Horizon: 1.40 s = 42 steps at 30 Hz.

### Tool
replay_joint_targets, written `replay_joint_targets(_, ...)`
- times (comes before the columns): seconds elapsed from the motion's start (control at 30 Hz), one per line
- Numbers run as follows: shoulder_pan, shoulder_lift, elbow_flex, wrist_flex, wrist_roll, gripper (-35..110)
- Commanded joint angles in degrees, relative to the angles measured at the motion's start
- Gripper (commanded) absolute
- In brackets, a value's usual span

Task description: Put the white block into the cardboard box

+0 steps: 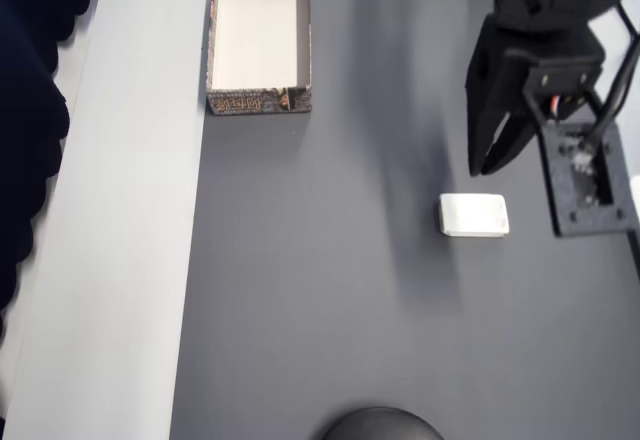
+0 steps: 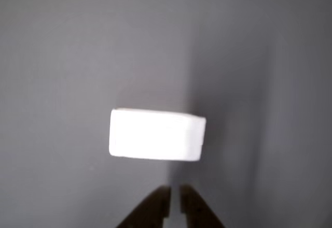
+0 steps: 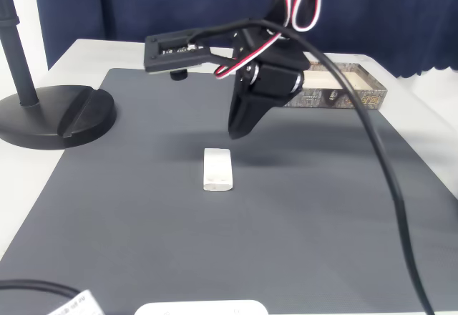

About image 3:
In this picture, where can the small white block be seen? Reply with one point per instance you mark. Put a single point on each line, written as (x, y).
(217, 168)

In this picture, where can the patterned cardboard box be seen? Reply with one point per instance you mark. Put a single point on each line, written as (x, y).
(322, 78)

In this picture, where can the grey desk mat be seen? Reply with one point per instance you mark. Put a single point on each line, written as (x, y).
(179, 240)

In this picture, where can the white flat device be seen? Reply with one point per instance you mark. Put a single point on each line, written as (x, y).
(200, 308)

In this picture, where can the black round-base stand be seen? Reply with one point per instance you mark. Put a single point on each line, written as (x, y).
(43, 114)

